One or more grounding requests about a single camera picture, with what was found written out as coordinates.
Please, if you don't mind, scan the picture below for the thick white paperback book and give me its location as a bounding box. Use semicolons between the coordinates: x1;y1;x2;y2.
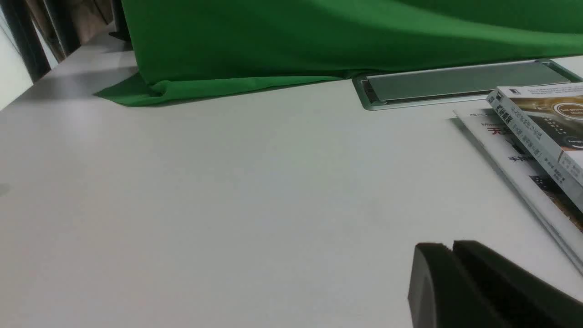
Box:
486;82;583;209

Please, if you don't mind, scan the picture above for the metal desk cable cover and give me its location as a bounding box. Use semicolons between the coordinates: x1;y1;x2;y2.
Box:
352;59;582;111

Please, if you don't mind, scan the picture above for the black vertical post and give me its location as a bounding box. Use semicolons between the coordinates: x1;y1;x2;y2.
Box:
0;0;51;83

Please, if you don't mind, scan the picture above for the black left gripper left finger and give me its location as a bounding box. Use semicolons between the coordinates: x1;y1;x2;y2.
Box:
408;243;510;328

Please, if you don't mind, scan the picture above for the thin white booklet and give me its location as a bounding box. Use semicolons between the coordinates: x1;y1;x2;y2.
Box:
453;108;583;273

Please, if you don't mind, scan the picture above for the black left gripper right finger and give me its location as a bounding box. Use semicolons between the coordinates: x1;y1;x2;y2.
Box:
453;241;583;328

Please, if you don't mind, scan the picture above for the green cloth backdrop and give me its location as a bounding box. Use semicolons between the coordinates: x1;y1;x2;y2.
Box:
96;0;583;107

